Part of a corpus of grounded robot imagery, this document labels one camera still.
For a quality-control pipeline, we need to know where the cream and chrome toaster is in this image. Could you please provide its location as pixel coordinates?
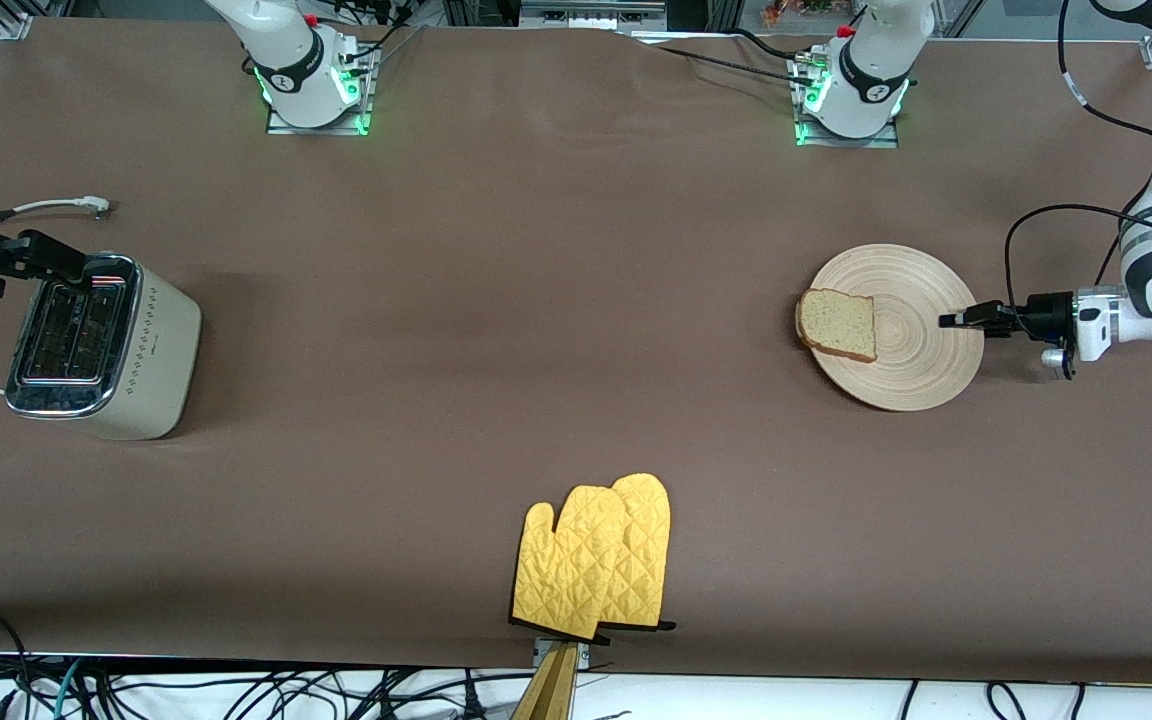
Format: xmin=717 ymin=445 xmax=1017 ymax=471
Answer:
xmin=4 ymin=252 xmax=204 ymax=442

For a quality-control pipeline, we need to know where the yellow quilted oven mitt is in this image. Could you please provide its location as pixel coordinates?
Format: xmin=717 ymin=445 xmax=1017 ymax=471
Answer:
xmin=596 ymin=473 xmax=678 ymax=633
xmin=510 ymin=486 xmax=630 ymax=642

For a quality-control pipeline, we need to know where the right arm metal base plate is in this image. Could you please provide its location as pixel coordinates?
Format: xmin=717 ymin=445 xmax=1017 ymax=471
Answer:
xmin=265 ymin=42 xmax=379 ymax=137

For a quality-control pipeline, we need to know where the round wooden plate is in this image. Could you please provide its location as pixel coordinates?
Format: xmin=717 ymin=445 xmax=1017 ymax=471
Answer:
xmin=809 ymin=244 xmax=986 ymax=412

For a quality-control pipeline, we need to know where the black cable at base plate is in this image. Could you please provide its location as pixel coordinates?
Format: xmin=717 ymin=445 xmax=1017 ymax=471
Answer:
xmin=636 ymin=28 xmax=823 ymax=89

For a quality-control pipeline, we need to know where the brown table cover sheet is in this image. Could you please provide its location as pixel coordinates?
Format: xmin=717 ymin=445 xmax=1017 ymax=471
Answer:
xmin=0 ymin=15 xmax=1152 ymax=687

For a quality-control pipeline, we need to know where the wooden beam under table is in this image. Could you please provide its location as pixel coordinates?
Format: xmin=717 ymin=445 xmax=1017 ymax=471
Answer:
xmin=510 ymin=645 xmax=580 ymax=720

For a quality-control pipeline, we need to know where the teal cable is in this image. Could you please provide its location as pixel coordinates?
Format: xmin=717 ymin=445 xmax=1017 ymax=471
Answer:
xmin=52 ymin=658 xmax=89 ymax=720

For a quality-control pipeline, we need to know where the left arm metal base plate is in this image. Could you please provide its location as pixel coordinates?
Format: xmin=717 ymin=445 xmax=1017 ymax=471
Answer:
xmin=793 ymin=50 xmax=901 ymax=150

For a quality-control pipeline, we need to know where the small metal bracket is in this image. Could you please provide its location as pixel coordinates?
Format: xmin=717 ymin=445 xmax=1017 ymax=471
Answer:
xmin=532 ymin=636 xmax=593 ymax=672

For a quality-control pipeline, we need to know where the grey device behind table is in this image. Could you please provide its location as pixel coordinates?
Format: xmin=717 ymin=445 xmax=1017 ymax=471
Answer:
xmin=518 ymin=0 xmax=668 ymax=32

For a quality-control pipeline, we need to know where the slice of brown bread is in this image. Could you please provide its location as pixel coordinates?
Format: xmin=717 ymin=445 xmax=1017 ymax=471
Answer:
xmin=795 ymin=287 xmax=879 ymax=364

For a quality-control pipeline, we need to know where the white toaster power cable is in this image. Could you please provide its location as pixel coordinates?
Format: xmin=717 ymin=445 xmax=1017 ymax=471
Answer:
xmin=0 ymin=195 xmax=113 ymax=394

